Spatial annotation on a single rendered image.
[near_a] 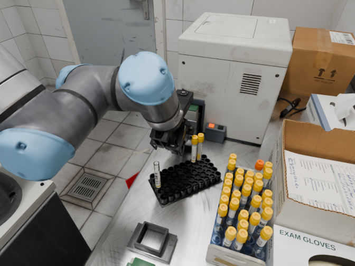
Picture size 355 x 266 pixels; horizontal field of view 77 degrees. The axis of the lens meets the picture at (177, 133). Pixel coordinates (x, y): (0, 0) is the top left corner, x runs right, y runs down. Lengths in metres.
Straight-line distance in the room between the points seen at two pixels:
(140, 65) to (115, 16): 1.88
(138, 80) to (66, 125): 0.11
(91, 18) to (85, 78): 2.00
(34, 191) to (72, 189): 1.18
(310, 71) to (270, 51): 0.45
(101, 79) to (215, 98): 0.37
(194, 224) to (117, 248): 0.17
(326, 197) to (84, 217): 1.40
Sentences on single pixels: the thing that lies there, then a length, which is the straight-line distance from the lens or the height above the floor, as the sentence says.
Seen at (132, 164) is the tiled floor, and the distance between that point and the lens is 1.84.
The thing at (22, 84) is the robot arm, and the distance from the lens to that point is 0.30.
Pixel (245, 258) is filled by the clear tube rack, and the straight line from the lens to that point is 0.45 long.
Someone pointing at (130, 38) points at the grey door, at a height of 0.70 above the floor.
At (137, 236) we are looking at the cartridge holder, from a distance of 0.49.
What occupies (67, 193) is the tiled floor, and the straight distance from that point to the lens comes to 1.81.
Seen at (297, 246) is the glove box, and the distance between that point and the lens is 0.49.
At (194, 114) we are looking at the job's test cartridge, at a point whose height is 0.97.
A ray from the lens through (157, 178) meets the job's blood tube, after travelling 0.53.
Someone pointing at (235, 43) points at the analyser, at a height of 1.17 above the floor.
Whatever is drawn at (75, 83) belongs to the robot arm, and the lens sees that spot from 0.36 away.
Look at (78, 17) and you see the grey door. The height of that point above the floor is 0.84.
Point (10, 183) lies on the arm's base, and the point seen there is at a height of 0.94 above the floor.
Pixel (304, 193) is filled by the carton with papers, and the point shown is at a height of 0.94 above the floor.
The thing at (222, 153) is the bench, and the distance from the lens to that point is 0.68.
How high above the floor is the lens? 1.35
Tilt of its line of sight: 41 degrees down
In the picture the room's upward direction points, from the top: straight up
